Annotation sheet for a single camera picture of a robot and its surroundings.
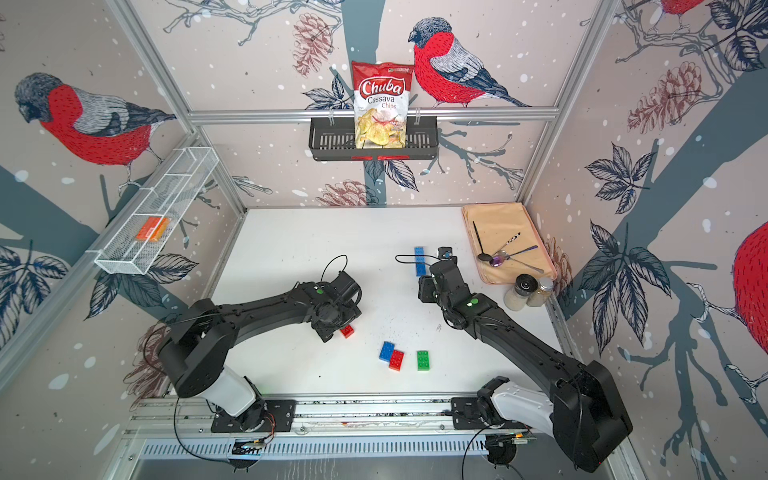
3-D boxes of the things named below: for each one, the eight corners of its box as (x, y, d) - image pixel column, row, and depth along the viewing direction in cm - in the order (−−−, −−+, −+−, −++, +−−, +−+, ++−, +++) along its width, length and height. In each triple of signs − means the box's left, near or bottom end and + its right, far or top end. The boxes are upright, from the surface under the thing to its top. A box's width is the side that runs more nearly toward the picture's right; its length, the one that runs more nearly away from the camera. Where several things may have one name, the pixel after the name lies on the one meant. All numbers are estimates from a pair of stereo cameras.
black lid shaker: (506, 310, 94) (519, 290, 84) (502, 294, 98) (514, 273, 88) (526, 310, 94) (541, 290, 84) (520, 294, 98) (534, 273, 88)
